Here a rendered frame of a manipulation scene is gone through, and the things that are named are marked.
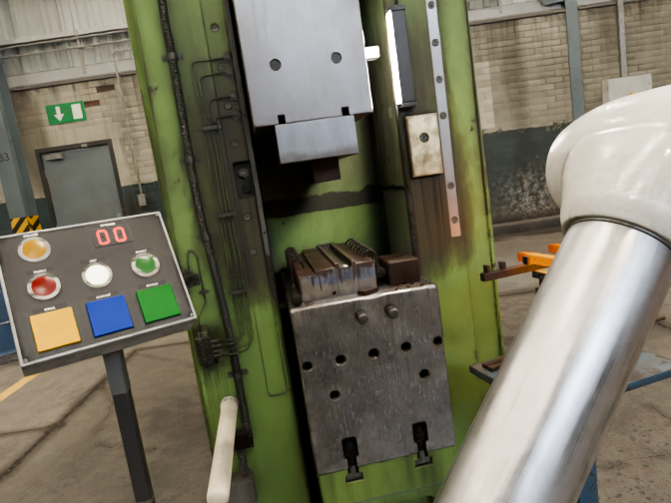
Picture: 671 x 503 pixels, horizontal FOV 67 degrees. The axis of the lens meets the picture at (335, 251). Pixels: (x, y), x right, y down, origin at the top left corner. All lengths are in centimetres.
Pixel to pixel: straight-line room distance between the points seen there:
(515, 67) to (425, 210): 644
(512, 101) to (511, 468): 742
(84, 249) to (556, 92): 734
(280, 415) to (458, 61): 114
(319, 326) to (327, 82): 60
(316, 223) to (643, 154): 136
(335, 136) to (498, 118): 647
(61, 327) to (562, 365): 93
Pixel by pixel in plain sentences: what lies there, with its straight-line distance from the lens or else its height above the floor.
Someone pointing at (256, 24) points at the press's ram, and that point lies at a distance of 133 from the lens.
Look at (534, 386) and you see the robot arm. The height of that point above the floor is 103.
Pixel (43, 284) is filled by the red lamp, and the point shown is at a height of 109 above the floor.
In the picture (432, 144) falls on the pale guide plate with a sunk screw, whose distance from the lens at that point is 149.
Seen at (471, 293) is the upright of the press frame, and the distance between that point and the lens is 159.
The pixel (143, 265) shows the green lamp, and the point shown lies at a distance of 120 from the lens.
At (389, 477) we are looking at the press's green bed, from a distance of 148.
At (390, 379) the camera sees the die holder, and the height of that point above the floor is 69.
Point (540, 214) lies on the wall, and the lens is 792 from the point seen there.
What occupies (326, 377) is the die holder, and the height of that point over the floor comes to 73.
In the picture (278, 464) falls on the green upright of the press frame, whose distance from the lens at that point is 164.
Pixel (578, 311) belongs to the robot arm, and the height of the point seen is 108.
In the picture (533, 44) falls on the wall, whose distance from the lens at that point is 801.
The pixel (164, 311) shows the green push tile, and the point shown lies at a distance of 116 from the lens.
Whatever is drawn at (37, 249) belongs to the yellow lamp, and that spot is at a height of 116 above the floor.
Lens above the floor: 123
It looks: 9 degrees down
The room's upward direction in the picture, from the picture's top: 8 degrees counter-clockwise
